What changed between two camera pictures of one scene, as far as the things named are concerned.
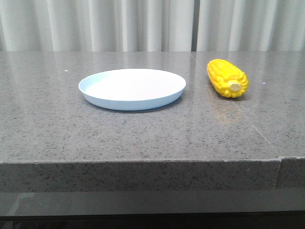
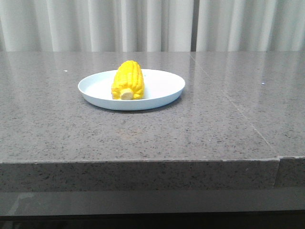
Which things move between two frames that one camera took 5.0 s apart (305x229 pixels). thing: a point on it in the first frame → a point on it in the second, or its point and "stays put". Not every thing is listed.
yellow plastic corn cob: (228, 78) → (128, 83)
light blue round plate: (132, 89) stays put
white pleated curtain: (152, 25) stays put
